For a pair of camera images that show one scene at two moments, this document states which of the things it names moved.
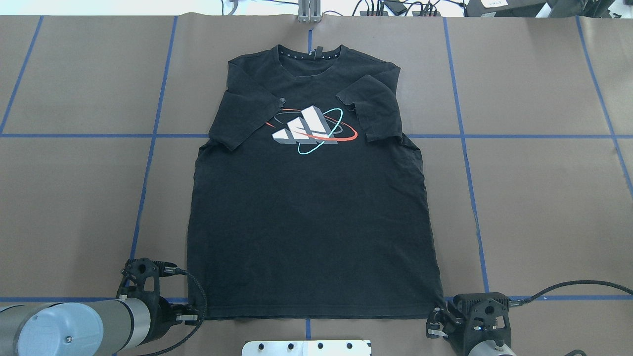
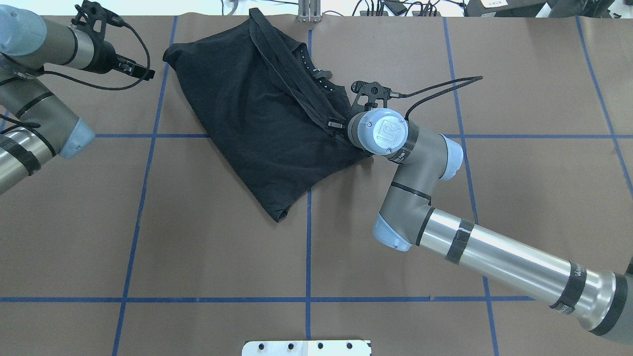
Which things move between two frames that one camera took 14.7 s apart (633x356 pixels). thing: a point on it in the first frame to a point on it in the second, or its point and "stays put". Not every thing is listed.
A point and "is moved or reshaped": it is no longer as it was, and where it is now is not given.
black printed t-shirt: [319, 207] is moved or reshaped
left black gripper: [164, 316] to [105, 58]
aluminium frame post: [309, 11] stays put
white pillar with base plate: [306, 348] stays put
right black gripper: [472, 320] to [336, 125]
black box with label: [504, 8] stays put
